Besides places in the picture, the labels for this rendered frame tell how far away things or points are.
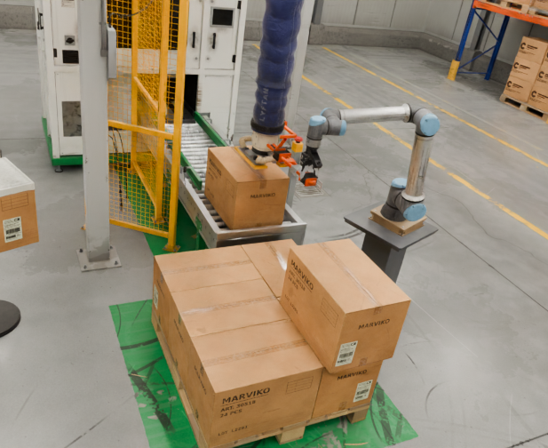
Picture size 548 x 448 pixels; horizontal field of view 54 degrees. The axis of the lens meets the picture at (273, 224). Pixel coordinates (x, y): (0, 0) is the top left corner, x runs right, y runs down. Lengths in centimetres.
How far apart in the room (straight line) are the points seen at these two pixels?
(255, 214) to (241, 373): 141
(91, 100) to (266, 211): 139
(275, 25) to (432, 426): 258
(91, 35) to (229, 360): 218
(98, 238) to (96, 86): 118
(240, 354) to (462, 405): 159
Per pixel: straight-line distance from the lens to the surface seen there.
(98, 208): 422
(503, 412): 394
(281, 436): 320
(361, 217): 394
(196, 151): 517
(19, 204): 344
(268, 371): 284
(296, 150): 434
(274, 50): 344
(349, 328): 273
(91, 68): 382
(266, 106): 354
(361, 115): 334
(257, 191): 377
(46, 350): 375
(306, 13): 664
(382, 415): 356
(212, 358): 286
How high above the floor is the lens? 253
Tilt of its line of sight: 29 degrees down
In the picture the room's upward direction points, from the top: 9 degrees clockwise
